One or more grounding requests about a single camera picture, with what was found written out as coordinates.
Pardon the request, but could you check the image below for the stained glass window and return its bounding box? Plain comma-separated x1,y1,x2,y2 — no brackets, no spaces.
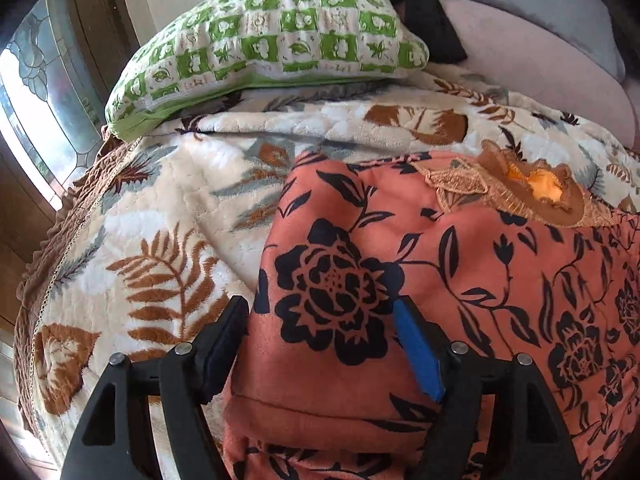
0,10,108,193

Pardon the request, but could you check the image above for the brown quilted bed cover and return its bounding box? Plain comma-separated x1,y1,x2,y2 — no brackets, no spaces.
12,124,151,436

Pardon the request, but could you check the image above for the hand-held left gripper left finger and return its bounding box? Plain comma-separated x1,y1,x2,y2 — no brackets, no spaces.
62,295,250,480

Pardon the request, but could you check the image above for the green checked pillow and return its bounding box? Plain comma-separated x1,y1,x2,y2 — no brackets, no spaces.
104,0,431,140

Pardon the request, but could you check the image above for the black cloth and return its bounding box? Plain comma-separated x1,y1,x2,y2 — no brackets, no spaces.
221,0,468,63

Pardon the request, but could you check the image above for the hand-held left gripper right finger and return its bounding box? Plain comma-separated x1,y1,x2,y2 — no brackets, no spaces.
393,295,584,480

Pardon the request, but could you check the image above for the orange floral garment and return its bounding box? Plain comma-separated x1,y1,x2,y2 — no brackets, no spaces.
222,141,640,480

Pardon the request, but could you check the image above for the leaf print fleece blanket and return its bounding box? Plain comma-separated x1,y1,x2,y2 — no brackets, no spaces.
15,67,640,480

